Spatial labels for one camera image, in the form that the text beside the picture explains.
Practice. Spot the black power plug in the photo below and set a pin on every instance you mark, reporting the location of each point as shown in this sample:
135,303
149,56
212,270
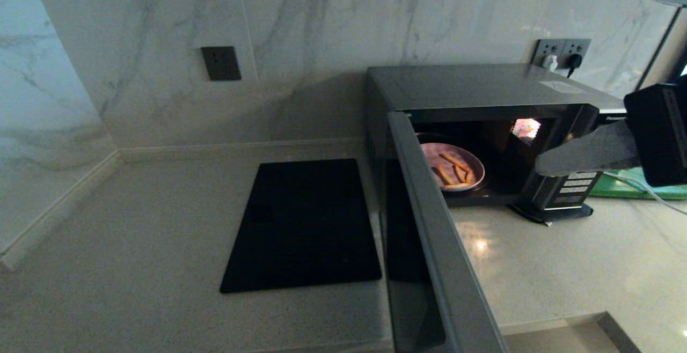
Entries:
574,62

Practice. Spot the grey double wall socket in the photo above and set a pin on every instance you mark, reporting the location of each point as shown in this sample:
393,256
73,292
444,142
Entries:
561,47

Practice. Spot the silver microwave oven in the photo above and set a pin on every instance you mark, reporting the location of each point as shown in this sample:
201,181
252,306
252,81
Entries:
472,85

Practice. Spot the green cutting board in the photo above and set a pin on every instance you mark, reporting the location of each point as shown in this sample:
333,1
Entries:
622,188

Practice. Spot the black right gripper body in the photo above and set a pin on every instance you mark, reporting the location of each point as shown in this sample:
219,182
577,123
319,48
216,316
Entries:
660,133

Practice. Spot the black rubber pad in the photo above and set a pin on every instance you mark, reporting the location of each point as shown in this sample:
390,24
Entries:
558,214

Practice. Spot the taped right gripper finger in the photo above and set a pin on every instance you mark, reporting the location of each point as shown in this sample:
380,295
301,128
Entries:
585,152

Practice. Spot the purple plate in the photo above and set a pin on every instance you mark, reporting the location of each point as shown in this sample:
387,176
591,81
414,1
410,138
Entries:
429,157

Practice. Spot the dark glass microwave door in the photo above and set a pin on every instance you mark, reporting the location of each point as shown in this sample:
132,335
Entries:
445,267

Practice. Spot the black glass induction cooktop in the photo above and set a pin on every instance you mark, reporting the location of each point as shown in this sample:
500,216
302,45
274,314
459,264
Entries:
300,229

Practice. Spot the dark single wall socket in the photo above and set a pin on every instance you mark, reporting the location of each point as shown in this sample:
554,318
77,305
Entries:
220,63

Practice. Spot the white sticker label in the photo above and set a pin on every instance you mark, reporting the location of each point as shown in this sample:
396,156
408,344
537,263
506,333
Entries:
561,87

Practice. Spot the white power plug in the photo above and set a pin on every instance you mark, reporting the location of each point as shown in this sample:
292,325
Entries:
550,63

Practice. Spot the black metal frame post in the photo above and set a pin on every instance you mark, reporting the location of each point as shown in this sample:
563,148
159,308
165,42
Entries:
657,47

